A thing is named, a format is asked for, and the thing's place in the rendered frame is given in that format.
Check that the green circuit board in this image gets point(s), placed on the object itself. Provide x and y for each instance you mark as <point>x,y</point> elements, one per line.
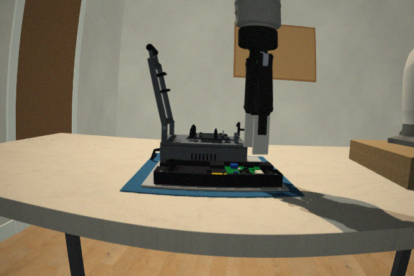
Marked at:
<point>246,169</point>

